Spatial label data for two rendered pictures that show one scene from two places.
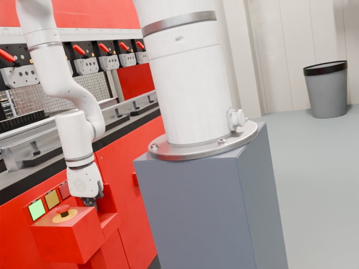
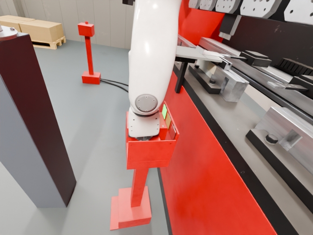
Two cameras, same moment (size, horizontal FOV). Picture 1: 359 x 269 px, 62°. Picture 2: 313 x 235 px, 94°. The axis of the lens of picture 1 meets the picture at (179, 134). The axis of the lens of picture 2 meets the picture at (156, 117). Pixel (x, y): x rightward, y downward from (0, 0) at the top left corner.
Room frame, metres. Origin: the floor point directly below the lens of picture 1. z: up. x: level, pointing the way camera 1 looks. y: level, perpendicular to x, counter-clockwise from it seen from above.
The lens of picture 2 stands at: (1.19, 0.11, 1.15)
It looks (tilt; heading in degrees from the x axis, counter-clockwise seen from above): 37 degrees down; 138
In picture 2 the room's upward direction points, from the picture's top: 12 degrees clockwise
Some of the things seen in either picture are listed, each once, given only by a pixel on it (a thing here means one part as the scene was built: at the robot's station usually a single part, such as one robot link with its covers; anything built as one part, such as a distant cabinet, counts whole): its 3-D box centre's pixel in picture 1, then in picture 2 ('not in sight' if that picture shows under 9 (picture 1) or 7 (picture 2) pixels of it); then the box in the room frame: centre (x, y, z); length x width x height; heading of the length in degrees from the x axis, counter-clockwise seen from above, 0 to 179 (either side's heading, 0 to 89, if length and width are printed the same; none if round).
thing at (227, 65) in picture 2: not in sight; (217, 59); (0.76, 0.83, 0.99); 0.20 x 0.03 x 0.03; 154
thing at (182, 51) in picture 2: not in sight; (189, 52); (0.67, 0.70, 1.00); 0.26 x 0.18 x 0.01; 64
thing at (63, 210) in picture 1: (63, 212); not in sight; (0.82, 0.38, 0.79); 0.04 x 0.04 x 0.04
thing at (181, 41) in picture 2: not in sight; (181, 45); (0.24, 1.07, 0.92); 0.50 x 0.06 x 0.10; 154
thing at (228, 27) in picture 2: not in sight; (227, 26); (0.74, 0.84, 1.13); 0.10 x 0.02 x 0.10; 154
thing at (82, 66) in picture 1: (79, 58); not in sight; (1.61, 0.41, 1.26); 0.15 x 0.09 x 0.17; 154
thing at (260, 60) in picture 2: not in sight; (243, 56); (0.80, 0.99, 1.01); 0.26 x 0.12 x 0.05; 64
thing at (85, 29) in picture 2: not in sight; (89, 54); (-1.17, 0.67, 0.42); 0.25 x 0.20 x 0.83; 64
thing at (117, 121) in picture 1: (111, 124); not in sight; (1.62, 0.35, 0.89); 0.30 x 0.05 x 0.03; 154
